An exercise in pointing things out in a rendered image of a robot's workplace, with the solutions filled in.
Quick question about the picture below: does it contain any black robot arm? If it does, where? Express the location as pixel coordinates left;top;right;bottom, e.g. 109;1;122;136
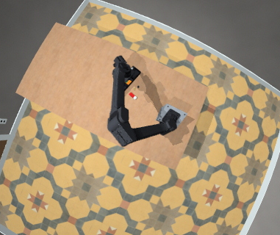
107;55;180;147

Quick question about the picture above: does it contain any black rack of three labelled bins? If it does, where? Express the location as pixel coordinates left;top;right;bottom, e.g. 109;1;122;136
125;66;140;90

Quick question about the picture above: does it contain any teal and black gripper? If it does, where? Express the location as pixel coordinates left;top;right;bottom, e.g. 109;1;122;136
125;69;134;83

